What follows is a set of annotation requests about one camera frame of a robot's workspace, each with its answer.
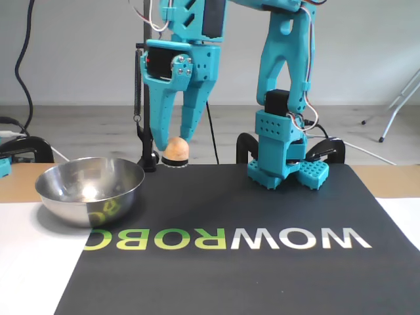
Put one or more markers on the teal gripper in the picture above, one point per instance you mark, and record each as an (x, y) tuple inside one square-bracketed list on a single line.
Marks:
[(204, 65)]

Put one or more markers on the orange ball with black base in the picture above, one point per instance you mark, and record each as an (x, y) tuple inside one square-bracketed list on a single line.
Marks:
[(175, 149)]

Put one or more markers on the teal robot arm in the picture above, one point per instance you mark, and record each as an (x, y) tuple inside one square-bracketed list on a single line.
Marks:
[(279, 154)]

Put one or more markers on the metal bowl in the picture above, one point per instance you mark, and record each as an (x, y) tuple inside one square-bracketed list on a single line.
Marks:
[(65, 210)]

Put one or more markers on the black coil spring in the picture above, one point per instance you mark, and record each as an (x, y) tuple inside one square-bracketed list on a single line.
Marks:
[(138, 98)]

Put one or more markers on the black stand pole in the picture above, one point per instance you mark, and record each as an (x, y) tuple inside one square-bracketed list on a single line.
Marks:
[(146, 157)]

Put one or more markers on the large black table clamp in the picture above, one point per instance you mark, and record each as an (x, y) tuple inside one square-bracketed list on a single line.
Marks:
[(42, 147)]

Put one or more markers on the white plug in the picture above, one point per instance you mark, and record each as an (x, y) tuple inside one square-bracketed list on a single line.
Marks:
[(10, 133)]

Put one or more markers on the black mat with WOWROBO print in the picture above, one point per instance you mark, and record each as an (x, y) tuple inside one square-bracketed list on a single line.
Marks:
[(197, 279)]

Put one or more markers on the teal printed robot part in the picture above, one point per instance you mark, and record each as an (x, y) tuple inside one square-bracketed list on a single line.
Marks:
[(4, 167)]

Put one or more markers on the white paper sheet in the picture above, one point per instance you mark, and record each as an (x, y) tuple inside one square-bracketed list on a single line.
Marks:
[(403, 216), (26, 262)]

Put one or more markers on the white folding stand legs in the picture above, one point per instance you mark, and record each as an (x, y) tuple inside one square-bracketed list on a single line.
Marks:
[(392, 118)]

